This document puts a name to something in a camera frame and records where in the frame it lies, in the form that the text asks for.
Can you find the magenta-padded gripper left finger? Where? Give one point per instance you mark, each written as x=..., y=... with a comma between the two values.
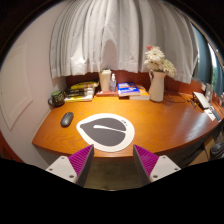
x=63, y=166

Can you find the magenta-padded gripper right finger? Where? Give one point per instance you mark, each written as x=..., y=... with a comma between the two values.
x=163, y=166

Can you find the dark grey computer mouse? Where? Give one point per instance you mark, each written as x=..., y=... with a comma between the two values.
x=66, y=119

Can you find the white and grey mouse pad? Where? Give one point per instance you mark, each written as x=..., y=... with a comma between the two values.
x=106, y=133

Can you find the dark green mug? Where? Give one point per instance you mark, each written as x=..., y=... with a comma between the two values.
x=57, y=98

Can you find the white and yellow book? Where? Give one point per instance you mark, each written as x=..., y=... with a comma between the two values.
x=78, y=98

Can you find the orange book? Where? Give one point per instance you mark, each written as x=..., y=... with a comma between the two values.
x=144, y=93

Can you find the white laptop stand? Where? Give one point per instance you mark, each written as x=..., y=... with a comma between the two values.
x=201, y=99

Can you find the white pitcher vase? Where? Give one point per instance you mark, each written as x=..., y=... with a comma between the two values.
x=156, y=87

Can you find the red book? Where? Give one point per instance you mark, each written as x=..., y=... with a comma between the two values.
x=105, y=94

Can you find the yellow and black book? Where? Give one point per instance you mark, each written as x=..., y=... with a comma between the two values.
x=83, y=85

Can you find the blue book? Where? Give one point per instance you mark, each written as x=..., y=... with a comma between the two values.
x=127, y=89

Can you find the clear sanitizer bottle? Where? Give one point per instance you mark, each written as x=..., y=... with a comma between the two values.
x=113, y=85

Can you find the cream tumbler with lid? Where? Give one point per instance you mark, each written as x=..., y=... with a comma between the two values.
x=105, y=80

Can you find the white flower bouquet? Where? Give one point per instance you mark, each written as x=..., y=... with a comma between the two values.
x=156, y=60

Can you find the dark glass window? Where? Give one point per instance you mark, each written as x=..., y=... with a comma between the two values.
x=203, y=56

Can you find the white pleated curtain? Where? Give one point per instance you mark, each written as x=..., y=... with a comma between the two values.
x=110, y=33

